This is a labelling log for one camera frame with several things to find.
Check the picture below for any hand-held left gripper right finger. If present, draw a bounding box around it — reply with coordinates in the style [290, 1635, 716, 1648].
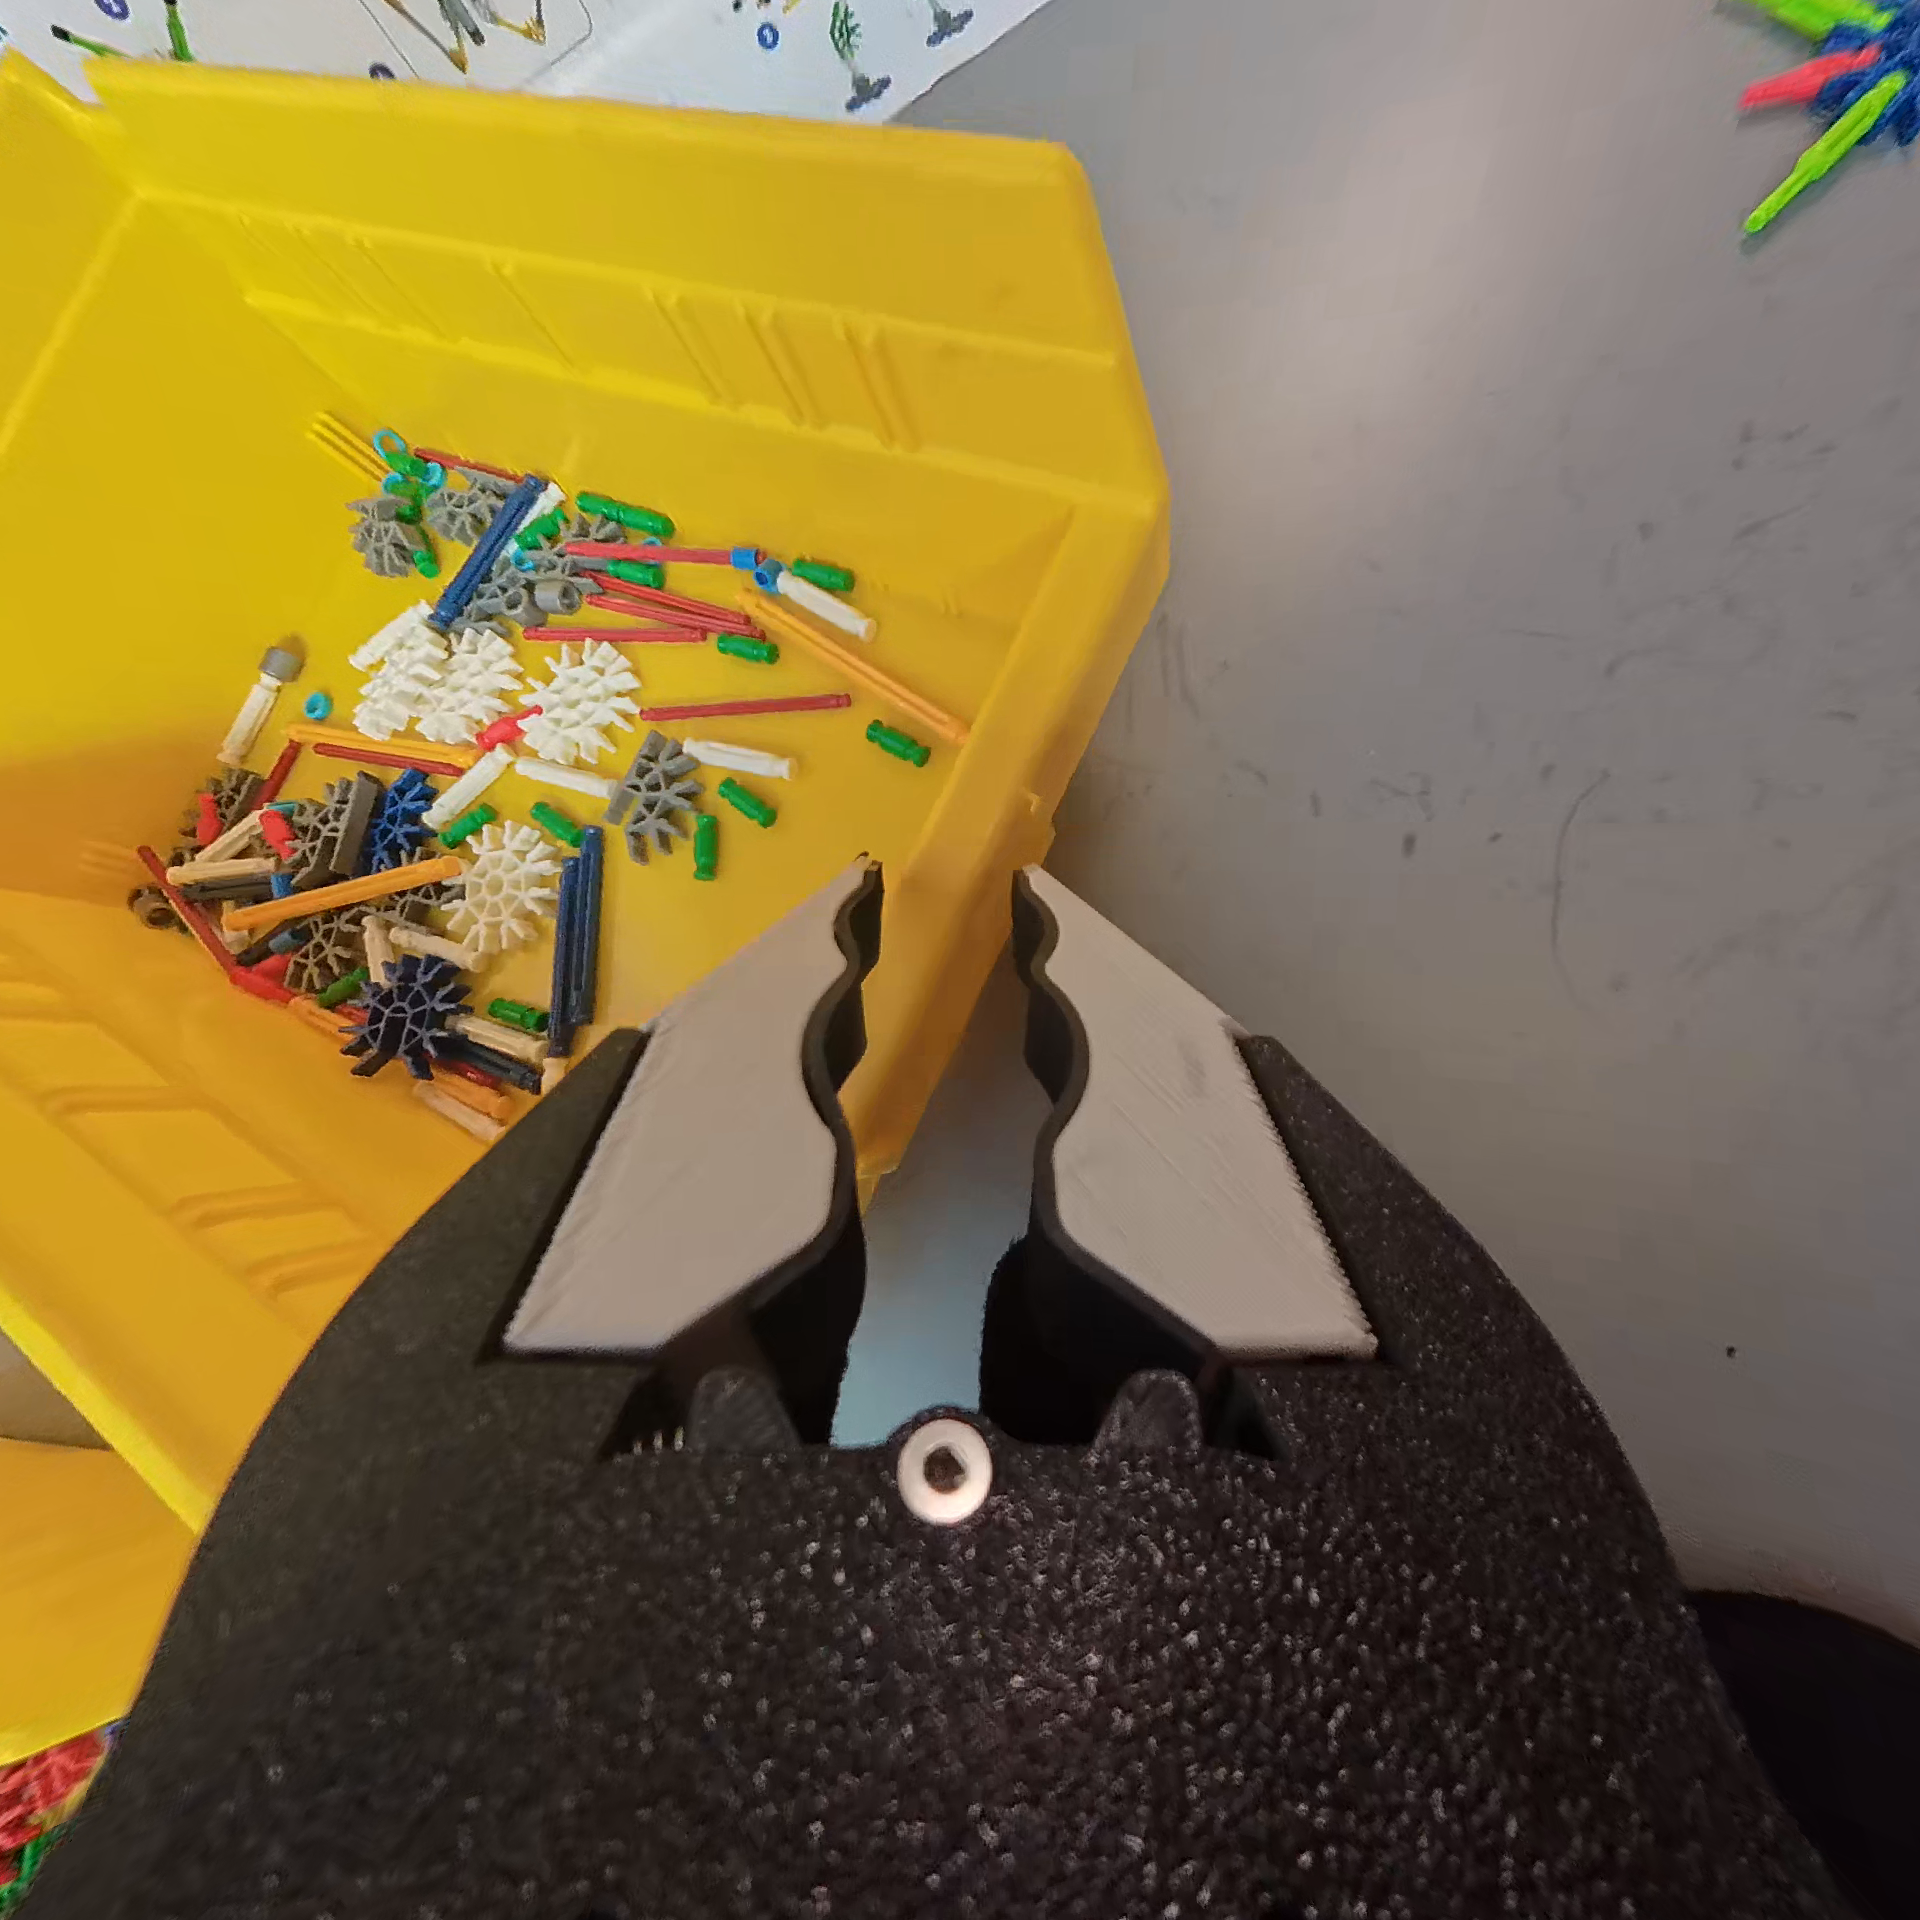
[1008, 864, 1380, 1362]

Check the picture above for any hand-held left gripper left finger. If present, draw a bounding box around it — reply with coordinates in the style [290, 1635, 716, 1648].
[503, 856, 889, 1355]

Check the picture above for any yellow storage bin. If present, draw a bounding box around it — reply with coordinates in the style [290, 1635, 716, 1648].
[0, 50, 1172, 1537]
[0, 1436, 207, 1768]

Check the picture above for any red short toy rod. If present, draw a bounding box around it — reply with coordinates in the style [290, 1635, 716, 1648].
[1737, 44, 1887, 117]

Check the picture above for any blue toy connector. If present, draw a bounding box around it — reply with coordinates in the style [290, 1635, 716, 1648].
[1807, 37, 1920, 153]

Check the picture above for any grey desk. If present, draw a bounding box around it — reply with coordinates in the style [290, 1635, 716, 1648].
[832, 0, 1920, 1652]

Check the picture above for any pile of toy parts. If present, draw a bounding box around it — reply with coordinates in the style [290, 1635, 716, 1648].
[0, 1720, 123, 1864]
[127, 425, 972, 1145]

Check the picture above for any printed instruction sheet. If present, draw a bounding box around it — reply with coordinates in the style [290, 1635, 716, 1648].
[0, 0, 1057, 124]

